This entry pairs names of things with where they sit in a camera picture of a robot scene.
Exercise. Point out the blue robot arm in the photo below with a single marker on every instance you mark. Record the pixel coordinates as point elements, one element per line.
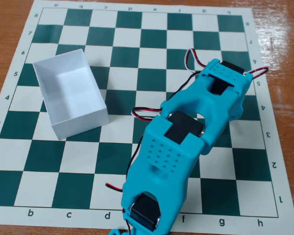
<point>166,156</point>

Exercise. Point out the green white chessboard mat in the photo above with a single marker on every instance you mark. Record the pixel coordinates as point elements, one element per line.
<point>127,61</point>

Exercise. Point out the white open cardboard box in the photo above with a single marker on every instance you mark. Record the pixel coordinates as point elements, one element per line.
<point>71,98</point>

